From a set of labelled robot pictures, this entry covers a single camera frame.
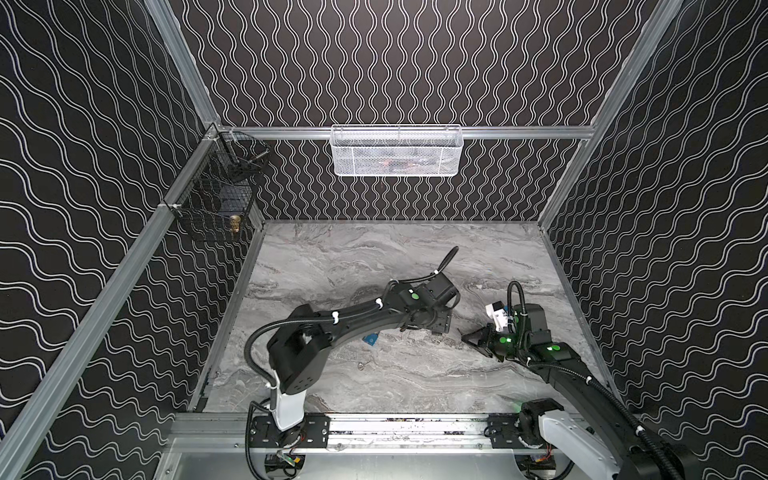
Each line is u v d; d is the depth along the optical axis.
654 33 0.72
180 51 0.75
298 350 0.46
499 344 0.71
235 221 0.82
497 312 0.78
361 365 0.85
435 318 0.72
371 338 0.89
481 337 0.73
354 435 0.75
